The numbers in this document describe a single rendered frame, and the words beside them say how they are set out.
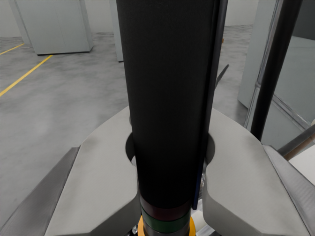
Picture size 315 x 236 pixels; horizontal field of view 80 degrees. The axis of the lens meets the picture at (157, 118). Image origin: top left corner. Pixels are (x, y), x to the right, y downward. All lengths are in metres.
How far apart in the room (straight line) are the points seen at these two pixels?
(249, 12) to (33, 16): 11.55
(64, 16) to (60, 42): 0.86
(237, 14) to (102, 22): 8.08
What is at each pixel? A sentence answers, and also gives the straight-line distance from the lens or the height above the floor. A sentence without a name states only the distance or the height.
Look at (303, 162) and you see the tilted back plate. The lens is 0.55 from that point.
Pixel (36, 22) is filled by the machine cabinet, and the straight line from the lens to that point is 7.73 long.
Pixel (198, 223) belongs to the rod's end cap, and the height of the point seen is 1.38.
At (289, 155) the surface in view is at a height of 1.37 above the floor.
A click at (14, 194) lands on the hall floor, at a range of 2.39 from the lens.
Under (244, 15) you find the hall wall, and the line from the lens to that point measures 14.34.
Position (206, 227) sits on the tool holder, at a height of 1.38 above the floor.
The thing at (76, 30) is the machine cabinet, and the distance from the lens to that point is 7.41.
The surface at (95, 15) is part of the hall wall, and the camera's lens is 12.42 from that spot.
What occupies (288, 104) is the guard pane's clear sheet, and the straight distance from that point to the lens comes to 1.32.
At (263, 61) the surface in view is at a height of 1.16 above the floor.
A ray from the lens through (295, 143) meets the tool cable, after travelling 0.30.
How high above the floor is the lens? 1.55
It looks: 32 degrees down
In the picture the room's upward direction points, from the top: 2 degrees counter-clockwise
